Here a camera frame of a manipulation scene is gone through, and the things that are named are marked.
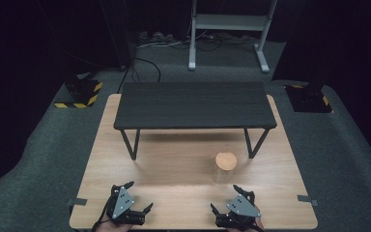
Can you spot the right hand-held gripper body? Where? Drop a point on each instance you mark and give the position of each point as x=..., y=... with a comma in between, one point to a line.
x=241, y=208

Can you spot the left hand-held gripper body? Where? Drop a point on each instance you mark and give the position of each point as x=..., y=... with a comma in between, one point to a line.
x=122, y=201

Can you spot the glass jar with wooden lid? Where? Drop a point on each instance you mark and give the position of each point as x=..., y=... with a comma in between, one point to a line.
x=224, y=169

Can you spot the person's right hand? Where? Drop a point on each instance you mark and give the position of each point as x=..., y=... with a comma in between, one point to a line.
x=260, y=225

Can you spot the person's left hand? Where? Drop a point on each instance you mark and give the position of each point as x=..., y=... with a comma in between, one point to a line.
x=112, y=227

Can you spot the grey tape strip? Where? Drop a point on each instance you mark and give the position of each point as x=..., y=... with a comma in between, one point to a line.
x=77, y=202
x=307, y=199

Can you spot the black low shelf table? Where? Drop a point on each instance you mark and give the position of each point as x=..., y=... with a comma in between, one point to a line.
x=193, y=104

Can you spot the black base with striped tape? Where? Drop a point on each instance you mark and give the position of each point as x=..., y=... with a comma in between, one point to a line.
x=82, y=93
x=309, y=100

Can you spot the power strip with plugs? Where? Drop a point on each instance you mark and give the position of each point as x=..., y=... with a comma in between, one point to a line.
x=156, y=37

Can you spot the grey metal stand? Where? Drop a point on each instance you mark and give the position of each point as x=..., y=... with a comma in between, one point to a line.
x=228, y=24

